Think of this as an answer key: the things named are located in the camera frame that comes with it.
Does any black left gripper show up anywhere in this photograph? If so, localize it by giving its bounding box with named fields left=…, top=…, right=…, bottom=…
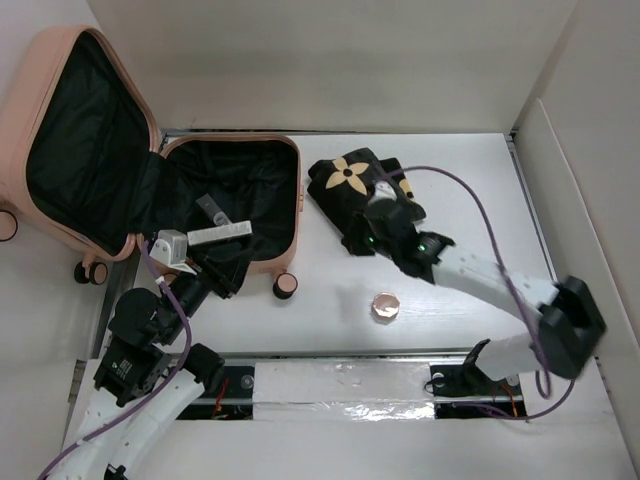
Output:
left=159, top=240, right=255, bottom=342

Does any grey tube with clear cap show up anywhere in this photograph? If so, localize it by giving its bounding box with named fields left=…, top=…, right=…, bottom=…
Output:
left=196, top=194, right=231, bottom=226

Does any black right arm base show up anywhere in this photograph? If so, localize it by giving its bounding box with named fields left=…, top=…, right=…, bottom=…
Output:
left=423, top=339, right=527, bottom=419

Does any silver rectangular box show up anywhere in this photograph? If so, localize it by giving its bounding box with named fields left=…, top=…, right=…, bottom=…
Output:
left=187, top=221, right=253, bottom=246

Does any pink hard-shell suitcase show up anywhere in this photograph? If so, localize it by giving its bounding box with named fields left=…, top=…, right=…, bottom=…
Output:
left=1, top=25, right=303, bottom=299

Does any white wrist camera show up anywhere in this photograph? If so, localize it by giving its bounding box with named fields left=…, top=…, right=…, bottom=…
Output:
left=150, top=229, right=201, bottom=275
left=368, top=180, right=398, bottom=205

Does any black towel with cream flowers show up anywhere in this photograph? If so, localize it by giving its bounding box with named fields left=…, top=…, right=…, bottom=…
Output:
left=307, top=148, right=426, bottom=256

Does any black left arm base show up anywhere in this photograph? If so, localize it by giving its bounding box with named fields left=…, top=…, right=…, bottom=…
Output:
left=177, top=365, right=255, bottom=421

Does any pink round compact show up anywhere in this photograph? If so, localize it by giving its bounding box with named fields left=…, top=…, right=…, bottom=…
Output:
left=370, top=292, right=400, bottom=323

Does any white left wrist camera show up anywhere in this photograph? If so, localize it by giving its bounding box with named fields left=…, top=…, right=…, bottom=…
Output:
left=150, top=229, right=201, bottom=275

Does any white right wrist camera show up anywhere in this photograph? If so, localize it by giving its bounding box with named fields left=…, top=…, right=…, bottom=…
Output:
left=368, top=180, right=398, bottom=205

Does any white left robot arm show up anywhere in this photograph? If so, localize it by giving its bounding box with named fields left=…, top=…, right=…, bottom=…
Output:
left=40, top=244, right=254, bottom=479

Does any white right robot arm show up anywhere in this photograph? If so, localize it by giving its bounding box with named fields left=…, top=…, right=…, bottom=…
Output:
left=364, top=199, right=607, bottom=393

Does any white foam block with tape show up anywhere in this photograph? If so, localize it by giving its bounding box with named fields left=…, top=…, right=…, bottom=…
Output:
left=252, top=359, right=435, bottom=422

